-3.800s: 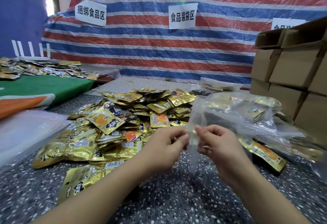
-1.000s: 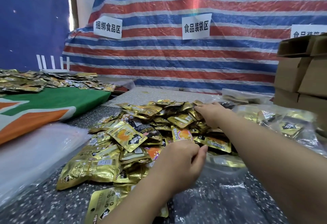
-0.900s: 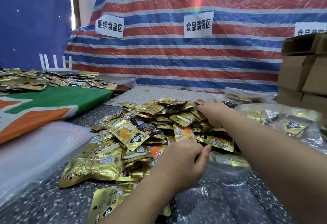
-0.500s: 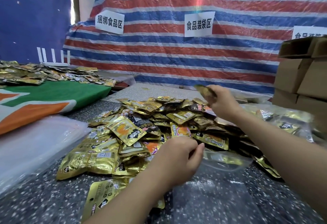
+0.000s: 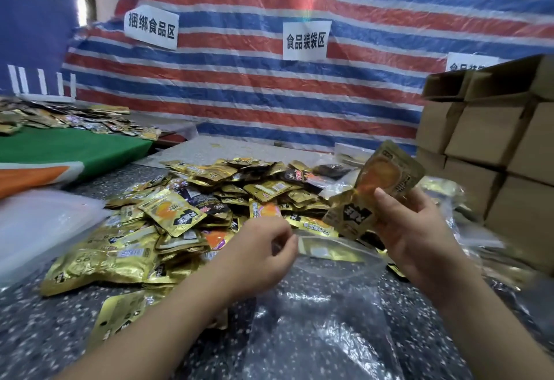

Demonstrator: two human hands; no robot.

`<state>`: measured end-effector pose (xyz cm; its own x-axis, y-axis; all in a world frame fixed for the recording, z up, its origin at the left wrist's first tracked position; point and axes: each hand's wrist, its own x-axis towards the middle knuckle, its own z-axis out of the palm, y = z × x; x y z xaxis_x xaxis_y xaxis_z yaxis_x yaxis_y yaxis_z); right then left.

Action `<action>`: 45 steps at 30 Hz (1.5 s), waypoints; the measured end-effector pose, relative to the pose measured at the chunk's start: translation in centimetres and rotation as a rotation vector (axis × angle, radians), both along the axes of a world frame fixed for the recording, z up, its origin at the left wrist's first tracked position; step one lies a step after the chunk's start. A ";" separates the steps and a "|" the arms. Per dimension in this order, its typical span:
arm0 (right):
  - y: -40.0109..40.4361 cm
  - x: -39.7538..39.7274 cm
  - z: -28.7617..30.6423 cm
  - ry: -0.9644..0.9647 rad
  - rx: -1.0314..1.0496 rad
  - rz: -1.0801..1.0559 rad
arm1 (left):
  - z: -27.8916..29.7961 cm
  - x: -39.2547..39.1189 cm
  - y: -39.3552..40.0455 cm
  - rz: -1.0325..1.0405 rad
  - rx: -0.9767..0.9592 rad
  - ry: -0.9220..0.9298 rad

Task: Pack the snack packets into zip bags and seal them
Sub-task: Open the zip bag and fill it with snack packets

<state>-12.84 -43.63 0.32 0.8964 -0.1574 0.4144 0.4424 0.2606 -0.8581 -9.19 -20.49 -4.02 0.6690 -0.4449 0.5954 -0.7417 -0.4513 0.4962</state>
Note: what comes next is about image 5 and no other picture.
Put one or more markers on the person's right hand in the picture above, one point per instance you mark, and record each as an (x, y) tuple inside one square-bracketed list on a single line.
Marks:
[(422, 245)]

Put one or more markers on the person's left hand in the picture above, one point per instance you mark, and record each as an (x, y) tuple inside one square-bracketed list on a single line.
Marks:
[(251, 263)]

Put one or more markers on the person's right thumb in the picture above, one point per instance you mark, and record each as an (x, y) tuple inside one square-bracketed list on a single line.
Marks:
[(388, 206)]

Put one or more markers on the person's left thumb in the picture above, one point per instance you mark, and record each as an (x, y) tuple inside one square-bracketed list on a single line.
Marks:
[(291, 252)]

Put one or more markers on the gold snack packet orange window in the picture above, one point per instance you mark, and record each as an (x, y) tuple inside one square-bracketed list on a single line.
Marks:
[(389, 172)]

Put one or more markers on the gold snack packet black label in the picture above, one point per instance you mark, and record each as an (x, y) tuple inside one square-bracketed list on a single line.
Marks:
[(350, 215)]

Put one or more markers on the clear plastic zip bag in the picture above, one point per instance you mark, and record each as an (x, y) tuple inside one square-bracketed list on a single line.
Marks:
[(320, 319)]

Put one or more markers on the person's right forearm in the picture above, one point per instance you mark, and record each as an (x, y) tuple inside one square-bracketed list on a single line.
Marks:
[(493, 332)]

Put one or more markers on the flat gold snack packet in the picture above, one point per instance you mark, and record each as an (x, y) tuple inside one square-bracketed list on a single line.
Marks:
[(331, 249)]

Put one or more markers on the large pile of gold packets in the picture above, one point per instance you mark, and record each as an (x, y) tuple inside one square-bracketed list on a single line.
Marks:
[(173, 228)]

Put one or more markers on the stack of cardboard boxes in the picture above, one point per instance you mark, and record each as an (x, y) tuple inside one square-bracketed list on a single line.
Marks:
[(493, 146)]

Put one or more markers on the red blue striped tarpaulin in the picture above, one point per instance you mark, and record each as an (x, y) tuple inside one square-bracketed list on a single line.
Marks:
[(303, 89)]

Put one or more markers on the small white paper sign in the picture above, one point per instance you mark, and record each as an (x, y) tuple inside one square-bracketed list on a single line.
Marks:
[(471, 63)]

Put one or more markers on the square white paper sign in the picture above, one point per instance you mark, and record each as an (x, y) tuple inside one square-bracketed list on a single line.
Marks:
[(306, 40)]

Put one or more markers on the green table cloth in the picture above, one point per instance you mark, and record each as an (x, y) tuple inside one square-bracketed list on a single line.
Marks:
[(73, 148)]

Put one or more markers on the stack of translucent plastic bags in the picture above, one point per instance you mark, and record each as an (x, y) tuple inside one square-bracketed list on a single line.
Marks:
[(39, 224)]

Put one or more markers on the small heap of mixed packets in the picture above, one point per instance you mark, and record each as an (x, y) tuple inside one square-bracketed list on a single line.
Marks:
[(65, 118)]

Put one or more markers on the tilted white paper sign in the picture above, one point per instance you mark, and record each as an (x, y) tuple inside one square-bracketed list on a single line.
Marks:
[(151, 27)]

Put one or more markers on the orange cloth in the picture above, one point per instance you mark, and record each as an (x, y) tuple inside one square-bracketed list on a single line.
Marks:
[(34, 176)]

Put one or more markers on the white slatted rack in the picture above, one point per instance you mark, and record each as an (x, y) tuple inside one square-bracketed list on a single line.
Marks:
[(41, 85)]

